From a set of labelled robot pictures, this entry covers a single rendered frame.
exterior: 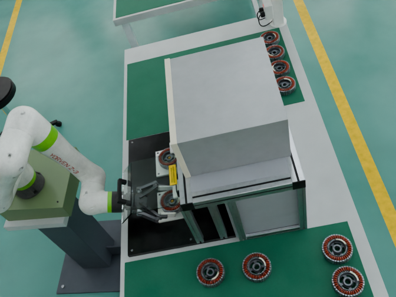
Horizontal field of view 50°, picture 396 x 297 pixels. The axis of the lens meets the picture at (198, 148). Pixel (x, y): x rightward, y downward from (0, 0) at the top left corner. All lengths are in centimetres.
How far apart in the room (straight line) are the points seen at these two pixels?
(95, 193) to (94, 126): 172
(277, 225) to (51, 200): 104
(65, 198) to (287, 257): 104
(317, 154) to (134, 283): 98
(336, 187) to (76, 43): 320
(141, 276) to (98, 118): 197
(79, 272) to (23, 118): 144
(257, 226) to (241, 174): 30
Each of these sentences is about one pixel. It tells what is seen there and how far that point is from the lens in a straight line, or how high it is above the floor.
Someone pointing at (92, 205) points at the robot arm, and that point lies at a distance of 184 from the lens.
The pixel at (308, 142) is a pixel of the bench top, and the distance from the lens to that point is 204.
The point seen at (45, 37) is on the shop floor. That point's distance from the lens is 478.
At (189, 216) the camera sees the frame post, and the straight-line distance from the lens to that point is 161.
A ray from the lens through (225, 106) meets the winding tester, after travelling 146.
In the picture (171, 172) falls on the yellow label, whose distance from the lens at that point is 165.
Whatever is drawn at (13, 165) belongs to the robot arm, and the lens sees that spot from 159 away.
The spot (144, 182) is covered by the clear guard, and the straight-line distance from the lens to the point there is 167.
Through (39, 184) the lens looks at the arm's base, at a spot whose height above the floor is 88.
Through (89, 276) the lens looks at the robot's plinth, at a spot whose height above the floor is 2.
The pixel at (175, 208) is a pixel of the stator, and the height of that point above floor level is 82.
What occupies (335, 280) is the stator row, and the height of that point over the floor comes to 79.
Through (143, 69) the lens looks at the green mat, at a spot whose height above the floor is 75.
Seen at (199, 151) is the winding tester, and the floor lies 125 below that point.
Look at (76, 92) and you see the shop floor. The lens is 392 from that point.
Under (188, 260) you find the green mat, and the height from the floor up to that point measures 75.
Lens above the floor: 238
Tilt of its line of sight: 51 degrees down
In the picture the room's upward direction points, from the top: 20 degrees counter-clockwise
